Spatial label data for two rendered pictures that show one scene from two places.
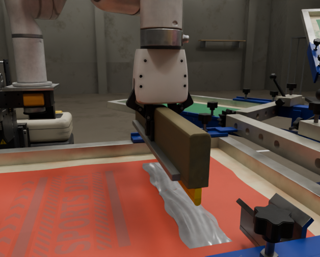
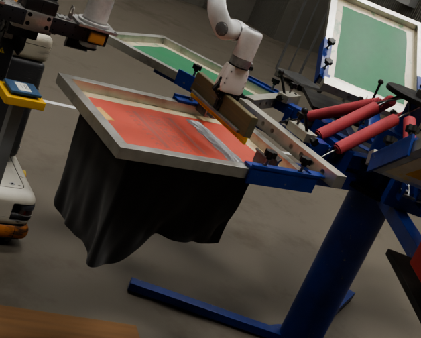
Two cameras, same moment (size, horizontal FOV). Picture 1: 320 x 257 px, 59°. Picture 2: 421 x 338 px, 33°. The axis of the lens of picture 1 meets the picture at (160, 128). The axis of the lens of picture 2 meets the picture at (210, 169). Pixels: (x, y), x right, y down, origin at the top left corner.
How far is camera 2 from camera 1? 2.05 m
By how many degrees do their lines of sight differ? 23
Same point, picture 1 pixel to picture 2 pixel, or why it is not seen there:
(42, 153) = (121, 92)
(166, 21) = (248, 58)
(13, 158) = (102, 90)
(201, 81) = not seen: outside the picture
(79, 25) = not seen: outside the picture
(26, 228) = (157, 137)
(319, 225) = not seen: hidden behind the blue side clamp
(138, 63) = (227, 72)
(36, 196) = (143, 122)
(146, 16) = (240, 52)
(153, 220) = (211, 149)
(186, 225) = (228, 154)
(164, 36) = (245, 64)
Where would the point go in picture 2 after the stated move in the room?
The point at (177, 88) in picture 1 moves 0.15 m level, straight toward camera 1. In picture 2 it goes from (239, 88) to (249, 102)
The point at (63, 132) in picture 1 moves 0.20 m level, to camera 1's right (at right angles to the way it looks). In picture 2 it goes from (45, 53) to (87, 66)
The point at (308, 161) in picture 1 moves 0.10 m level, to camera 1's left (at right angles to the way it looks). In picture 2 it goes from (286, 144) to (263, 137)
